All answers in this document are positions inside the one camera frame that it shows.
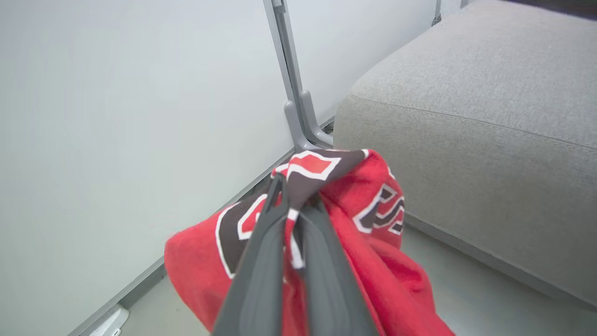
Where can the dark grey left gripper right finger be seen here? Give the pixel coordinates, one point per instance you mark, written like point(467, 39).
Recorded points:
point(326, 280)

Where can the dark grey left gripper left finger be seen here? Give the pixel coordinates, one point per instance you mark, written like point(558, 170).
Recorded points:
point(261, 270)

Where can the red garment with black-white print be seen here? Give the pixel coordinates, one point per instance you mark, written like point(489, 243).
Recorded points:
point(396, 289)

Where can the grey metal partition leg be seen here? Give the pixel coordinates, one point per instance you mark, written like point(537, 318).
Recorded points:
point(293, 119)
point(308, 107)

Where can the grey fabric sofa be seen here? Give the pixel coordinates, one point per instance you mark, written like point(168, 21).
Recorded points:
point(466, 116)

